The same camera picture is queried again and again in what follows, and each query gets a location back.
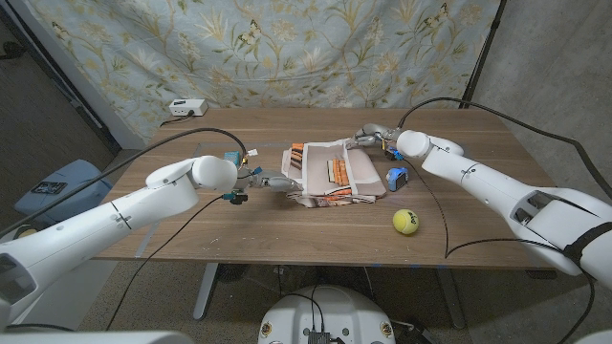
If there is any thin black left wrist cable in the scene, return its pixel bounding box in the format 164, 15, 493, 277
104, 190, 249, 332

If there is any floral printed backdrop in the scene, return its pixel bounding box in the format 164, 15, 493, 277
23, 0, 503, 144

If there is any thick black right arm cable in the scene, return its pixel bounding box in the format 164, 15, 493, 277
396, 96, 612, 202

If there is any black torso cable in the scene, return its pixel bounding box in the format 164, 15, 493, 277
281, 286, 327, 335

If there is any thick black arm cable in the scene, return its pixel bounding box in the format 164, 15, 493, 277
0, 126, 249, 240
396, 96, 612, 202

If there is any yellow tennis ball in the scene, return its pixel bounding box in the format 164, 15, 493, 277
392, 208, 420, 236

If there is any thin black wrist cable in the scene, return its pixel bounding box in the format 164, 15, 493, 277
403, 158, 598, 344
104, 190, 249, 332

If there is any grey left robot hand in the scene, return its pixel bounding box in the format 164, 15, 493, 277
238, 169, 303, 193

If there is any beige cloth with orange stripes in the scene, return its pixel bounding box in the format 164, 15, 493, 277
280, 139, 387, 209

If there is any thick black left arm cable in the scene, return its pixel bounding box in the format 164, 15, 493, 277
0, 126, 249, 240

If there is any small blue toy camera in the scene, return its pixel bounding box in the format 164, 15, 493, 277
385, 166, 409, 193

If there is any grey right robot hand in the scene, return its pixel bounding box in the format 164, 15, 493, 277
344, 122, 403, 150

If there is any grey metal table leg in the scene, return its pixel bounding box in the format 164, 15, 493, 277
437, 267, 466, 330
192, 262, 220, 320

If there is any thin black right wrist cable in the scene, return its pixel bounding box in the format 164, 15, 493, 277
403, 158, 598, 344

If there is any black backdrop stand pole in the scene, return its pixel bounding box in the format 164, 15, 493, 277
458, 0, 508, 110
0, 4, 123, 155

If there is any white power box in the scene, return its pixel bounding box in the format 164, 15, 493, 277
167, 98, 209, 118

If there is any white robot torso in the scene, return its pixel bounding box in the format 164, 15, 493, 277
257, 285, 397, 344

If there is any black power box cable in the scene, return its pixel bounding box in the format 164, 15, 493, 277
160, 110, 195, 128

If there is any blue plastic bin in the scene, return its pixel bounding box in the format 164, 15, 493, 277
13, 159, 114, 226

